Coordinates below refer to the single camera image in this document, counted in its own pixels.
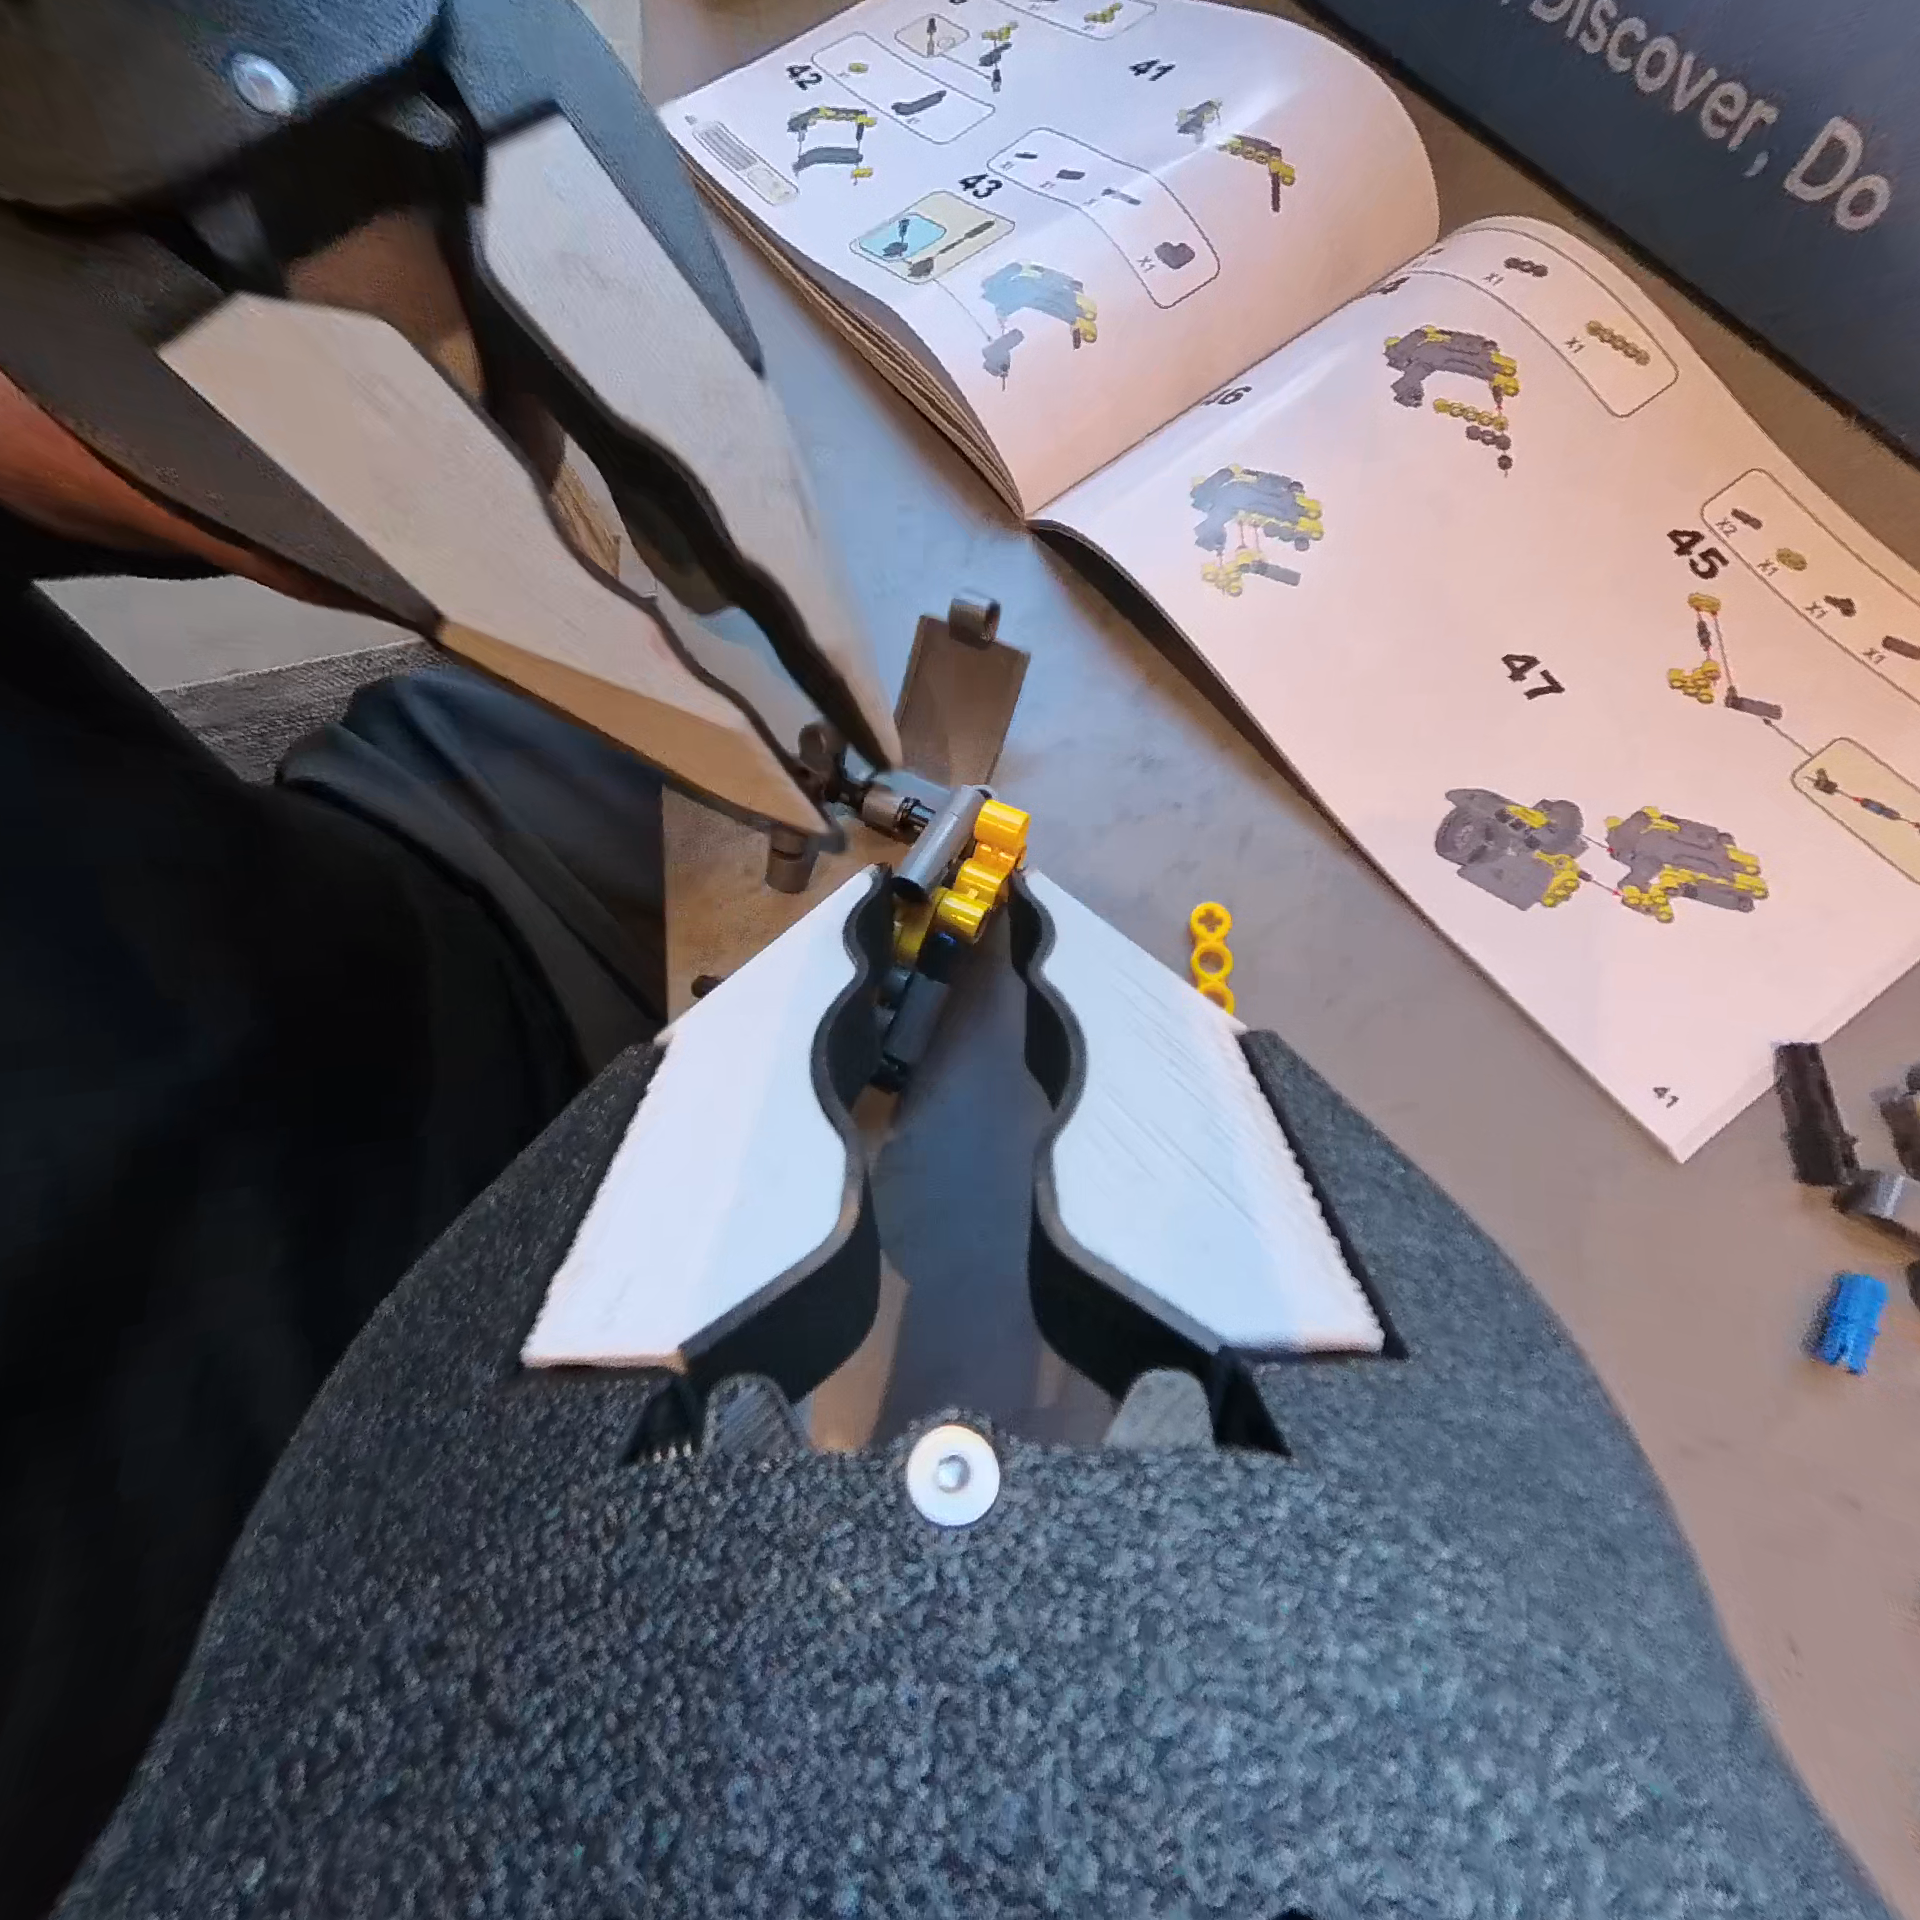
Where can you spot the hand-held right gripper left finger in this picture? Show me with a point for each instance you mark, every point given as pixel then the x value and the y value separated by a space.
pixel 720 1184

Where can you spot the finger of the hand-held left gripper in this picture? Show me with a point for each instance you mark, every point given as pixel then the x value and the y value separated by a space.
pixel 627 271
pixel 450 510

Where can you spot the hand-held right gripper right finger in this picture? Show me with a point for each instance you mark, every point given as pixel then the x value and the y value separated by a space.
pixel 1200 1184

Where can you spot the yellow brick assembly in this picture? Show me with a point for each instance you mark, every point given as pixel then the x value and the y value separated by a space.
pixel 991 871

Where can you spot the dark grey brick assembly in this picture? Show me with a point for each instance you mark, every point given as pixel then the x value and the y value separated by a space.
pixel 958 691

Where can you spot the grey desk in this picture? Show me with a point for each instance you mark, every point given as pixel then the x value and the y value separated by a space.
pixel 1127 779

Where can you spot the yellow five-hole beam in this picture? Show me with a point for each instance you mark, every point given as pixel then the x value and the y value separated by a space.
pixel 1212 959

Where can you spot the person's black clothed body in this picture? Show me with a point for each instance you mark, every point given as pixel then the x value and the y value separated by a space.
pixel 225 1053

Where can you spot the black connector piece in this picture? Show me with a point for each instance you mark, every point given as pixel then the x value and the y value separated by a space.
pixel 1814 1111

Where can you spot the blue connector pin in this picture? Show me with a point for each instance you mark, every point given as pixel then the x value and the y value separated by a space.
pixel 1851 1320

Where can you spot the pile of loose toy bricks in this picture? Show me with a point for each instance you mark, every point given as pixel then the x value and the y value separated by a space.
pixel 1884 1191

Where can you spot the open instruction booklet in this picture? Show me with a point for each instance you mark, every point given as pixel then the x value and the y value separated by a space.
pixel 1352 451

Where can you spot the dark blue cardboard box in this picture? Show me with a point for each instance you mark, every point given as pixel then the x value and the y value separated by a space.
pixel 1653 122

